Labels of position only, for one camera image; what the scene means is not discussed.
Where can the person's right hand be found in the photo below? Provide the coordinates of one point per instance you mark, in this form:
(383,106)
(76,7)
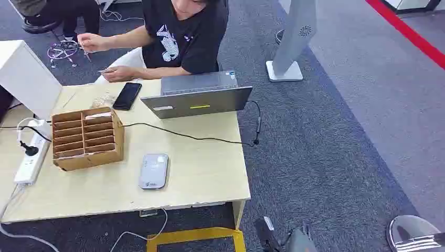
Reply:
(89,42)

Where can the black smartphone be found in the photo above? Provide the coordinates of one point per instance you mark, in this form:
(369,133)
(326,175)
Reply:
(127,96)

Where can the white cabinet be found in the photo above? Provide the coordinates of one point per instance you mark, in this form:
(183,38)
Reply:
(24,74)

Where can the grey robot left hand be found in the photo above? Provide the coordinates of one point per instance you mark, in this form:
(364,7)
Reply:
(300,241)

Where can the person in black shirt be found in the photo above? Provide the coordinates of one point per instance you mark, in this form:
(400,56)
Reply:
(187,38)

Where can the pale card in slot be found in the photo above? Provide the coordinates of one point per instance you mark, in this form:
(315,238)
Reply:
(99,115)

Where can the person's left hand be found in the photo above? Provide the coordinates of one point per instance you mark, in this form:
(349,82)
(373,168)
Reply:
(118,74)

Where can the grey card reader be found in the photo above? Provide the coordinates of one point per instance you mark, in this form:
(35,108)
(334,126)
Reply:
(154,171)

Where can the clear bracket under desk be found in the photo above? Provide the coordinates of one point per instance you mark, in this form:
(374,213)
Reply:
(148,213)

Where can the seated person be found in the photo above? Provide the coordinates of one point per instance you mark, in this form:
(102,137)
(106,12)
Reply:
(69,12)

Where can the grey laptop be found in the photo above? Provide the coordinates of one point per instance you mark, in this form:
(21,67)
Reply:
(196,101)

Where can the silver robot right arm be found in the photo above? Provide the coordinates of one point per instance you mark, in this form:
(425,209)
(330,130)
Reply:
(412,231)

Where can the yellow floor tape frame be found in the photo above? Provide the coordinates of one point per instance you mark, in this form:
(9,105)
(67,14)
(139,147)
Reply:
(194,235)

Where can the white power strip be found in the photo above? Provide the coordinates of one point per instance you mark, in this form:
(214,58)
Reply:
(30,165)

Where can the black robot foot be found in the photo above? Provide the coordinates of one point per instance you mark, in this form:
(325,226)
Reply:
(267,233)

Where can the black stool chrome base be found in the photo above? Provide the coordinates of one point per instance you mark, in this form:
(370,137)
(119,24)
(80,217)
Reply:
(61,48)

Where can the white furniture black base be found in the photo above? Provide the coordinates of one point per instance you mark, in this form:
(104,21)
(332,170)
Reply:
(412,5)

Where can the small pale card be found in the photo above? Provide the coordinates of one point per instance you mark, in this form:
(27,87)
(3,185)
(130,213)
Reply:
(105,71)

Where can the black plug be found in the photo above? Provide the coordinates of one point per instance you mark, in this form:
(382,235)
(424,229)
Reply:
(30,150)

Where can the clear plastic bag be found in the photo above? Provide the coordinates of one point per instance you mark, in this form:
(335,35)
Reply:
(102,101)

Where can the wooden card box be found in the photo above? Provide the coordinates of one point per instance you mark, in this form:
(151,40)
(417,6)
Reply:
(88,158)

